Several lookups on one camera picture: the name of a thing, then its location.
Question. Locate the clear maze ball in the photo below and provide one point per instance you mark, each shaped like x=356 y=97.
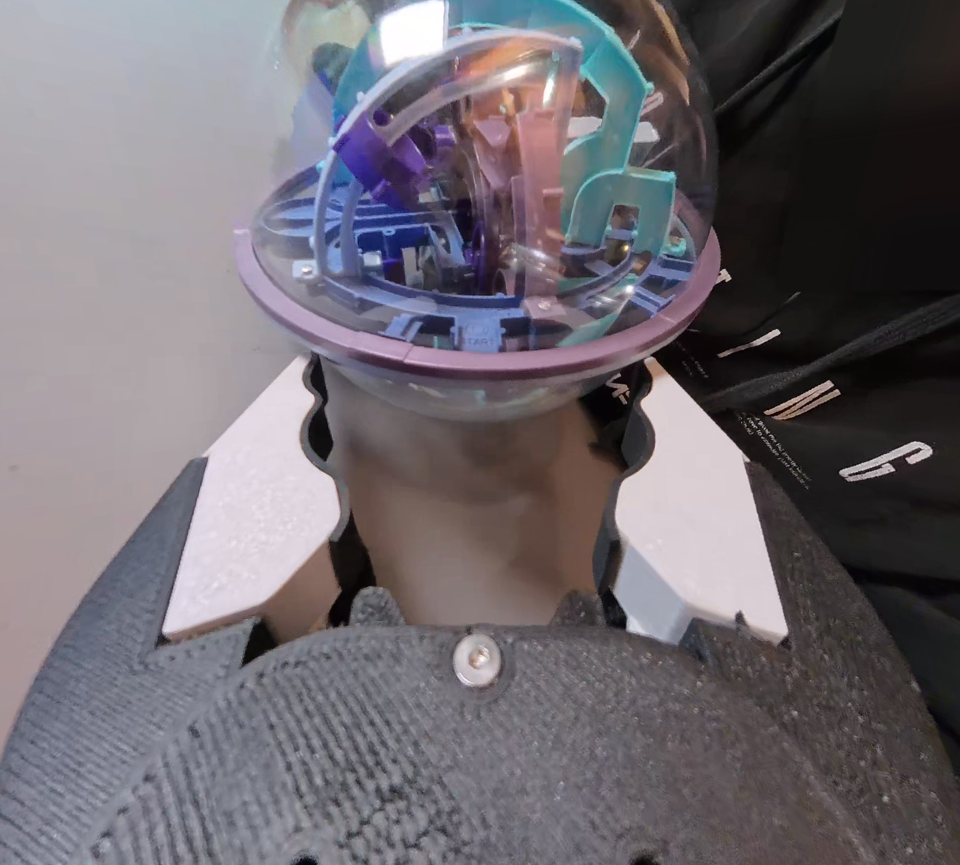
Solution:
x=480 y=175

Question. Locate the person's black printed jacket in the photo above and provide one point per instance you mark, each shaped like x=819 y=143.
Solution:
x=810 y=205

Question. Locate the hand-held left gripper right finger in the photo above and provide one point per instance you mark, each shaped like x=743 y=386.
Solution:
x=698 y=528

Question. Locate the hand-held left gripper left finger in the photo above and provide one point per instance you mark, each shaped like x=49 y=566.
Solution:
x=240 y=528

